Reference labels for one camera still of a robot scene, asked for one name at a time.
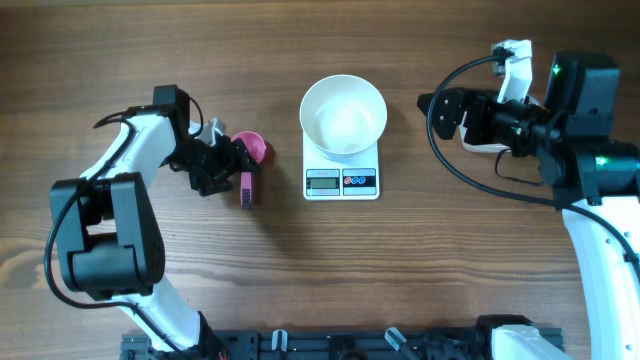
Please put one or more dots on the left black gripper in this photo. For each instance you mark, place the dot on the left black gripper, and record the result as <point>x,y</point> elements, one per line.
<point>230,160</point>

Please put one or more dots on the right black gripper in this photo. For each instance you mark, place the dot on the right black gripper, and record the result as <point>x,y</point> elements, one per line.
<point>480,105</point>

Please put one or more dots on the pink measuring scoop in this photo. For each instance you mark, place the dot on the pink measuring scoop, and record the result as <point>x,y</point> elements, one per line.
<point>257,149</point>

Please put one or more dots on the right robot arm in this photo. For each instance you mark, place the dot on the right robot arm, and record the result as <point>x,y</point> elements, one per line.
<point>594,179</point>

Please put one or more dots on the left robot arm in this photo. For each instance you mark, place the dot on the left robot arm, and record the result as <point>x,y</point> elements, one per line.
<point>105,248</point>

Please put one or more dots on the white bowl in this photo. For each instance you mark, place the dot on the white bowl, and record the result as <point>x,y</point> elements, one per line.
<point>341,116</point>

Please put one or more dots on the white digital kitchen scale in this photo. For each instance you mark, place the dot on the white digital kitchen scale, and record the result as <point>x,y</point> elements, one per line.
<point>352,178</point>

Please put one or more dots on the clear plastic container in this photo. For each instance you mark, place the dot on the clear plastic container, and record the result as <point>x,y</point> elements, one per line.
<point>486,148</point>

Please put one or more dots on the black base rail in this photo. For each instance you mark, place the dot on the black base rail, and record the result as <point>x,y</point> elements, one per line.
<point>436,343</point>

